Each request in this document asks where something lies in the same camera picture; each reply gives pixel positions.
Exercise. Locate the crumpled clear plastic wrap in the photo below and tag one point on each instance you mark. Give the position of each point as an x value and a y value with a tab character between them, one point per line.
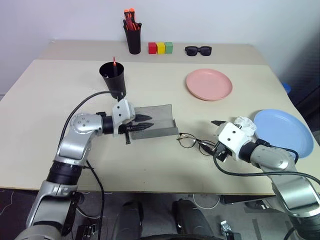
246	125

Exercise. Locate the small blue object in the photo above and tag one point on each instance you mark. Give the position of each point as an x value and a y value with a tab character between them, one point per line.
287	87

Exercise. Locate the yellow cube block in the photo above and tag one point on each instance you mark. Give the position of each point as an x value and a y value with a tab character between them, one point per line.
161	48

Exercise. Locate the blue plate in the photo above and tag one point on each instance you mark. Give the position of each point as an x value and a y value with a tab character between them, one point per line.
285	132

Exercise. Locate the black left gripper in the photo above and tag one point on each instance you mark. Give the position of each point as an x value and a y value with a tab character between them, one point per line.
125	128

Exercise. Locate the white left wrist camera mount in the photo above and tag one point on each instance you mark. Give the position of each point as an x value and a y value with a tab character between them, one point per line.
122	110

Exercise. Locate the dark rounded shape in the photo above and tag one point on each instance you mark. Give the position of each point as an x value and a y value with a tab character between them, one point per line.
128	221
192	221

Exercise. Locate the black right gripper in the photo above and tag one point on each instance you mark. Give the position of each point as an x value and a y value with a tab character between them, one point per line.
222	152

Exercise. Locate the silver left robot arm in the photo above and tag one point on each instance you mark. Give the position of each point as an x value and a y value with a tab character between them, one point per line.
75	140

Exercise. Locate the wide black plastic cup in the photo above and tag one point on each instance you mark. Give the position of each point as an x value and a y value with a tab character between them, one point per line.
114	80

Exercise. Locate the tall black pen cup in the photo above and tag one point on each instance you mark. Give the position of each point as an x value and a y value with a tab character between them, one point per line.
133	40

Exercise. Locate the thin-framed eyeglasses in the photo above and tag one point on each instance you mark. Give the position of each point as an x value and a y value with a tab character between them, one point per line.
187	140

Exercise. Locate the black sunglasses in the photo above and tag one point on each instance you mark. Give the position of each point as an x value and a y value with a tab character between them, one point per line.
198	50

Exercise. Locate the red cube block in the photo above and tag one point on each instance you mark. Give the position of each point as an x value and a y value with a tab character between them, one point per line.
152	48

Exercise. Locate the pink plate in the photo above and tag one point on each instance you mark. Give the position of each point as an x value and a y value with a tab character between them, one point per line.
209	84

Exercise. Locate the green cube block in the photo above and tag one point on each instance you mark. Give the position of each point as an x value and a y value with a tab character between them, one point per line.
169	47

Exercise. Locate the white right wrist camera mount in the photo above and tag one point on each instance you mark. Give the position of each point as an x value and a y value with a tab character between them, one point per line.
232	137

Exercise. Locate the black table frame bar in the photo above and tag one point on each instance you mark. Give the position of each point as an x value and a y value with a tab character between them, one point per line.
247	200

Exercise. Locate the caster wheel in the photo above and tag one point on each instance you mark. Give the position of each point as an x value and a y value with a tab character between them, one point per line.
228	230

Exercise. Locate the red-tipped black marker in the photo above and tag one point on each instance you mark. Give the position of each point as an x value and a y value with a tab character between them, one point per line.
114	65

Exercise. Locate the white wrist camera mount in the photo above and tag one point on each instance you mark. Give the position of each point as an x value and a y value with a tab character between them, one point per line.
122	110
232	137

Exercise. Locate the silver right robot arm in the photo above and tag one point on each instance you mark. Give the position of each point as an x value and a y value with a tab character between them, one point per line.
287	190

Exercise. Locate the grey metal tray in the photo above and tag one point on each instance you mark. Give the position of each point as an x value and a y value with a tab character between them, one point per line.
157	122

